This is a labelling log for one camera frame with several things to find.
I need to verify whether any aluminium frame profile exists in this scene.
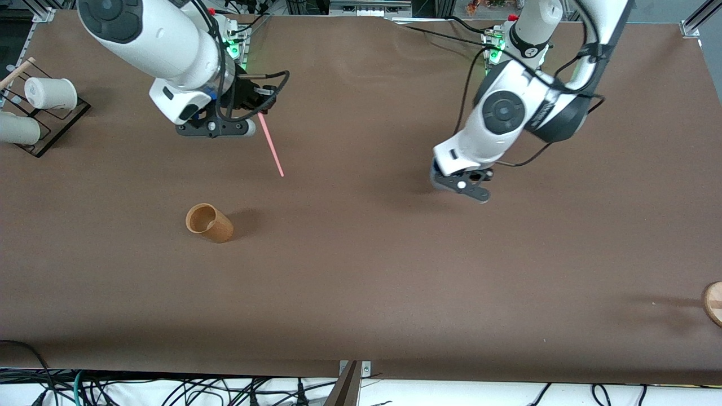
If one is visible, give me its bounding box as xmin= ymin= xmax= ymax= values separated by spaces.
xmin=329 ymin=0 xmax=413 ymax=17

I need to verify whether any wooden rod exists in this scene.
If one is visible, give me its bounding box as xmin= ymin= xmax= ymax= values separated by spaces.
xmin=0 ymin=56 xmax=36 ymax=92

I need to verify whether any black cable on table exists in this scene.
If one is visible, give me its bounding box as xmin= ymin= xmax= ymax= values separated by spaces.
xmin=389 ymin=16 xmax=498 ymax=49

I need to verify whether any grey metal pole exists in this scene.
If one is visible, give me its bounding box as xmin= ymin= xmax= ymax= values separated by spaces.
xmin=324 ymin=361 xmax=363 ymax=406

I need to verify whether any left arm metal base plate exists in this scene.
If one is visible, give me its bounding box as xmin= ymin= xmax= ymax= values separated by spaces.
xmin=481 ymin=27 xmax=545 ymax=80

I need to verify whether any black wire cup rack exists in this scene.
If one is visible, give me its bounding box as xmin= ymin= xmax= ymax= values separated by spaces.
xmin=0 ymin=61 xmax=92 ymax=158

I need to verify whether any brown table cover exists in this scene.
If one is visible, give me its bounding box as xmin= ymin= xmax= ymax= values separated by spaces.
xmin=0 ymin=9 xmax=722 ymax=386

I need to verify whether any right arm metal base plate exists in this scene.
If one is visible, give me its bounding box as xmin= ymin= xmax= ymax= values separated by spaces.
xmin=223 ymin=24 xmax=250 ymax=73

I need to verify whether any small metal bracket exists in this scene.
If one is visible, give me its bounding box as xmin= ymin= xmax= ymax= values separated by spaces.
xmin=338 ymin=360 xmax=372 ymax=379

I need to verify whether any thick black floor cable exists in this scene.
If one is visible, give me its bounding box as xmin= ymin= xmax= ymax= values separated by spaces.
xmin=0 ymin=339 xmax=52 ymax=406

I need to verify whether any white cup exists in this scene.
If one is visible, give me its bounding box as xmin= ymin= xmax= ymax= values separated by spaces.
xmin=24 ymin=77 xmax=78 ymax=111
xmin=0 ymin=111 xmax=41 ymax=145

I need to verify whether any aluminium corner bracket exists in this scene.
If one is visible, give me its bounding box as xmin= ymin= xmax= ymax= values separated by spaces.
xmin=23 ymin=0 xmax=57 ymax=24
xmin=679 ymin=0 xmax=722 ymax=39

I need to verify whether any pink straw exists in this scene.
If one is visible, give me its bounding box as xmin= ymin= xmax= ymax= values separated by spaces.
xmin=257 ymin=112 xmax=285 ymax=178

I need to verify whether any round wooden disc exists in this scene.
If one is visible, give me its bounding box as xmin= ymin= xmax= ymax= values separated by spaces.
xmin=702 ymin=281 xmax=722 ymax=328

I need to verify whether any brown wooden cup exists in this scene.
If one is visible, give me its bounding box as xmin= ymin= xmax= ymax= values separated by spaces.
xmin=185 ymin=202 xmax=234 ymax=243

